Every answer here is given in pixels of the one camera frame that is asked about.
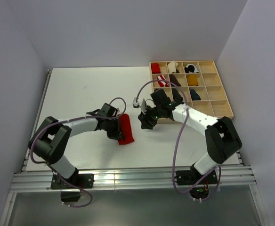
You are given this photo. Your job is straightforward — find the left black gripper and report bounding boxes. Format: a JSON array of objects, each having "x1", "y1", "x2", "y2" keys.
[{"x1": 104, "y1": 118, "x2": 125, "y2": 141}]

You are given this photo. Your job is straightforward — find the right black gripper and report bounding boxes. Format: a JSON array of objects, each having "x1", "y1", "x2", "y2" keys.
[{"x1": 138, "y1": 104, "x2": 162, "y2": 130}]

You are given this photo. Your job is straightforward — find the red patterned sock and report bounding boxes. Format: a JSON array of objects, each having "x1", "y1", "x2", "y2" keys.
[{"x1": 118, "y1": 113, "x2": 134, "y2": 145}]

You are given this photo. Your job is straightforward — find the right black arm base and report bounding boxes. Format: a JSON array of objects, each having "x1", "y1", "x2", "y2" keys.
[{"x1": 174, "y1": 169, "x2": 221, "y2": 201}]

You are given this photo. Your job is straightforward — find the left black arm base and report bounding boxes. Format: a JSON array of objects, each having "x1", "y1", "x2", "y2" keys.
[{"x1": 50, "y1": 173, "x2": 94, "y2": 204}]

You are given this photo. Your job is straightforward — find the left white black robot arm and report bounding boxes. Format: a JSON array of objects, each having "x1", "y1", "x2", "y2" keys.
[{"x1": 28, "y1": 103, "x2": 125, "y2": 188}]

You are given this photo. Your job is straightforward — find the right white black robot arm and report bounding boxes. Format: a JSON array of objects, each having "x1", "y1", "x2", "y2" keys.
[{"x1": 133, "y1": 89, "x2": 242, "y2": 184}]

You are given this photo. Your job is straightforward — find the rolled red white striped sock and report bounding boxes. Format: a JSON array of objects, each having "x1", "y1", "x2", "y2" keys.
[{"x1": 156, "y1": 74, "x2": 169, "y2": 88}]

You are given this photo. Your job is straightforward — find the rolled dark brown sock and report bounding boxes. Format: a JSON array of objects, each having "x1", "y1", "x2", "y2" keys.
[{"x1": 169, "y1": 74, "x2": 181, "y2": 87}]

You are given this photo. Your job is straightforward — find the rolled dark teal sock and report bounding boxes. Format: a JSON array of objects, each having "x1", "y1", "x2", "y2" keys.
[{"x1": 190, "y1": 89, "x2": 201, "y2": 101}]

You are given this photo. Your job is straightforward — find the rolled mustard yellow sock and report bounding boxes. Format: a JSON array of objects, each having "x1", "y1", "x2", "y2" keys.
[{"x1": 186, "y1": 74, "x2": 198, "y2": 86}]

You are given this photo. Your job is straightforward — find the rolled cream sock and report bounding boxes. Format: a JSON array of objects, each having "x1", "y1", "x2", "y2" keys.
[{"x1": 167, "y1": 61, "x2": 178, "y2": 73}]

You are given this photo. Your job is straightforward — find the wooden compartment tray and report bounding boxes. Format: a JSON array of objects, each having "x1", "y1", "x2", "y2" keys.
[{"x1": 149, "y1": 60, "x2": 234, "y2": 119}]

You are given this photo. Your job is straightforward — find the rolled black white sock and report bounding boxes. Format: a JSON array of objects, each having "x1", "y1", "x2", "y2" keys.
[{"x1": 184, "y1": 64, "x2": 199, "y2": 73}]

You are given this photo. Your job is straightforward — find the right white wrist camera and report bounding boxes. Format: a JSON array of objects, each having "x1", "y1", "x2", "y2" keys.
[{"x1": 132, "y1": 97, "x2": 147, "y2": 114}]

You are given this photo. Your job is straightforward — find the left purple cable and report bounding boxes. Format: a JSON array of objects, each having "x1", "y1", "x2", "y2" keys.
[{"x1": 30, "y1": 97, "x2": 127, "y2": 208}]

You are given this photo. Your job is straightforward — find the aluminium frame rail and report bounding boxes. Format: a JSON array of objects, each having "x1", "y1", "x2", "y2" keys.
[{"x1": 9, "y1": 163, "x2": 256, "y2": 193}]

